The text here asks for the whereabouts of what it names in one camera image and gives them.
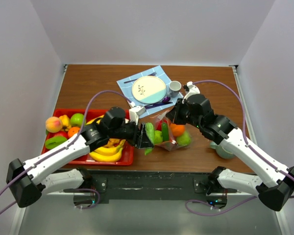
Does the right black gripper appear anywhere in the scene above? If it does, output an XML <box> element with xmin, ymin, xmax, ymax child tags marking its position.
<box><xmin>166</xmin><ymin>97</ymin><xmax>202</xmax><ymax>129</ymax></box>

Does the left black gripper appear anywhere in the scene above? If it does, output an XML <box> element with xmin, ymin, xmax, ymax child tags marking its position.
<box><xmin>109</xmin><ymin>118</ymin><xmax>153</xmax><ymax>148</ymax></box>

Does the green lime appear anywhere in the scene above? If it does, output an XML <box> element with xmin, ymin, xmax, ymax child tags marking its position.
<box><xmin>176</xmin><ymin>131</ymin><xmax>192</xmax><ymax>147</ymax></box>
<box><xmin>154</xmin><ymin>130</ymin><xmax>163</xmax><ymax>144</ymax></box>

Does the orange fruit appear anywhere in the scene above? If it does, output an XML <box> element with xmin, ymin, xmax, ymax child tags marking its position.
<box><xmin>170</xmin><ymin>123</ymin><xmax>185</xmax><ymax>137</ymax></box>
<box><xmin>67</xmin><ymin>126</ymin><xmax>80</xmax><ymax>138</ymax></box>

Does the green cucumber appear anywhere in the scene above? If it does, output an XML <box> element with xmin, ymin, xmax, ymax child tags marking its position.
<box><xmin>144</xmin><ymin>122</ymin><xmax>155</xmax><ymax>156</ymax></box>

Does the green chili pepper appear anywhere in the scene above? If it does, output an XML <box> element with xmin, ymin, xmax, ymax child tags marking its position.
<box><xmin>161</xmin><ymin>122</ymin><xmax>170</xmax><ymax>142</ymax></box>

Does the red pomegranate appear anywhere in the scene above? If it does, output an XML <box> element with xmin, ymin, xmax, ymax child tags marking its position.
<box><xmin>156</xmin><ymin>120</ymin><xmax>167</xmax><ymax>131</ymax></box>

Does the clear orange zip top bag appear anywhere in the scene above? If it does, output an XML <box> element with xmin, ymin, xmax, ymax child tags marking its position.
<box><xmin>151</xmin><ymin>110</ymin><xmax>187</xmax><ymax>151</ymax></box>

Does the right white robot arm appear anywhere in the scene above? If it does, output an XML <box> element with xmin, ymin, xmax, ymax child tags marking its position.
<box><xmin>166</xmin><ymin>94</ymin><xmax>294</xmax><ymax>212</ymax></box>

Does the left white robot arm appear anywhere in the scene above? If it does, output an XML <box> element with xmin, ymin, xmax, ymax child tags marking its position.
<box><xmin>6</xmin><ymin>106</ymin><xmax>154</xmax><ymax>208</ymax></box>

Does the purple spoon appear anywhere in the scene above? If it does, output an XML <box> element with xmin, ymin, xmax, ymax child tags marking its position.
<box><xmin>159</xmin><ymin>96</ymin><xmax>171</xmax><ymax>103</ymax></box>

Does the grey ceramic mug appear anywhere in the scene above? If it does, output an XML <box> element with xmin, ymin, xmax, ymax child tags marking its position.
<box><xmin>168</xmin><ymin>81</ymin><xmax>182</xmax><ymax>97</ymax></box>

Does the purple knife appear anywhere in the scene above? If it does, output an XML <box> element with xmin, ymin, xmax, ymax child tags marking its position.
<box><xmin>144</xmin><ymin>102</ymin><xmax>173</xmax><ymax>109</ymax></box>

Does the yellow banana bunch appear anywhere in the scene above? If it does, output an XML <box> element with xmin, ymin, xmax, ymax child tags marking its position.
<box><xmin>89</xmin><ymin>139</ymin><xmax>126</xmax><ymax>163</ymax></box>

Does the cream and blue plate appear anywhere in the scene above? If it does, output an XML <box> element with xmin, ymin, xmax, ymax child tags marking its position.
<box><xmin>131</xmin><ymin>76</ymin><xmax>167</xmax><ymax>104</ymax></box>

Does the purple fork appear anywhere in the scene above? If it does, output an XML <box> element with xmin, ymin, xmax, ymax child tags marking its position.
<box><xmin>124</xmin><ymin>72</ymin><xmax>157</xmax><ymax>84</ymax></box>

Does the blue checked cloth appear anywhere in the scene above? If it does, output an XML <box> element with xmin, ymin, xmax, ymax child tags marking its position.
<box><xmin>116</xmin><ymin>65</ymin><xmax>184</xmax><ymax>120</ymax></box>

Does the green apple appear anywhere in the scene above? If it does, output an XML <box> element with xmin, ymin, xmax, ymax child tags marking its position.
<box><xmin>70</xmin><ymin>113</ymin><xmax>86</xmax><ymax>127</ymax></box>

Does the small yellow pepper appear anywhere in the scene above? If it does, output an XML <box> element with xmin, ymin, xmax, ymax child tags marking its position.
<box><xmin>59</xmin><ymin>115</ymin><xmax>72</xmax><ymax>132</ymax></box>

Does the red plastic tray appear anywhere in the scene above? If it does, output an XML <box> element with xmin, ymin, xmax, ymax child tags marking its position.
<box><xmin>53</xmin><ymin>109</ymin><xmax>134</xmax><ymax>166</ymax></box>

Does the peach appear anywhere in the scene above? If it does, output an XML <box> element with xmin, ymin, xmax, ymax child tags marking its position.
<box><xmin>45</xmin><ymin>117</ymin><xmax>63</xmax><ymax>133</ymax></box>

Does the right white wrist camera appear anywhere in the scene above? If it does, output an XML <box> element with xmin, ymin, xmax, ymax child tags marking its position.
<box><xmin>183</xmin><ymin>81</ymin><xmax>200</xmax><ymax>100</ymax></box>

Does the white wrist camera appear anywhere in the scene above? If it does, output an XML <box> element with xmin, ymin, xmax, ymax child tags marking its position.
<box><xmin>183</xmin><ymin>81</ymin><xmax>200</xmax><ymax>100</ymax></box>
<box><xmin>129</xmin><ymin>106</ymin><xmax>146</xmax><ymax>125</ymax></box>

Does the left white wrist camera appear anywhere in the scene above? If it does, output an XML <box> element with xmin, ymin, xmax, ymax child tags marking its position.
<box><xmin>129</xmin><ymin>106</ymin><xmax>146</xmax><ymax>125</ymax></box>

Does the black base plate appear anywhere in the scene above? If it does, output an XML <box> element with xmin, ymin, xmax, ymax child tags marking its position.
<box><xmin>63</xmin><ymin>168</ymin><xmax>238</xmax><ymax>205</ymax></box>

